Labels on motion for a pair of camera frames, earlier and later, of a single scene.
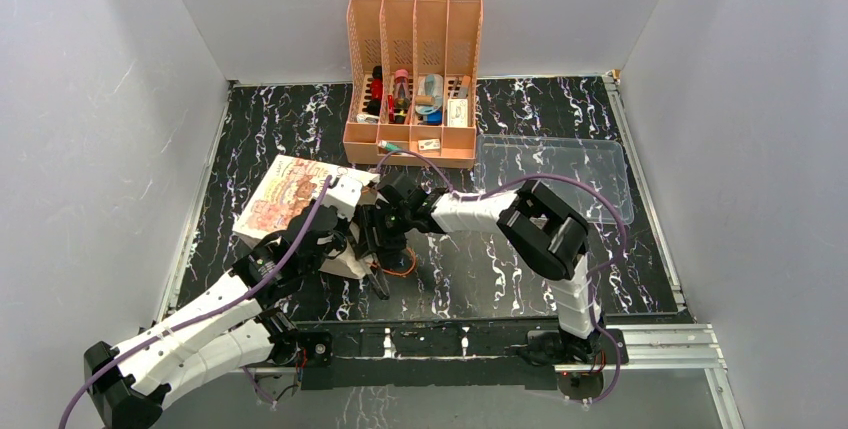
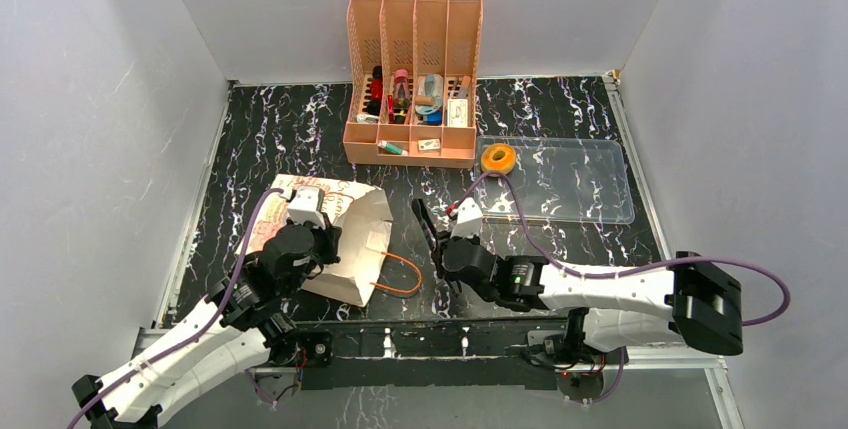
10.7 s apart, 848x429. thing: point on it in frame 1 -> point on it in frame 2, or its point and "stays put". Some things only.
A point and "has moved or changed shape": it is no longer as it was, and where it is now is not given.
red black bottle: x=376 y=91 stays put
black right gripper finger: x=380 y=283 -> x=424 y=219
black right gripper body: x=385 y=240 -> x=439 y=247
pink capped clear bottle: x=402 y=96 stays put
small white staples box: x=429 y=144 stays put
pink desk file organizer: x=412 y=73 stays put
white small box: x=457 y=113 stays put
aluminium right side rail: x=649 y=199 stays put
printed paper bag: x=272 y=195 has moved or changed shape
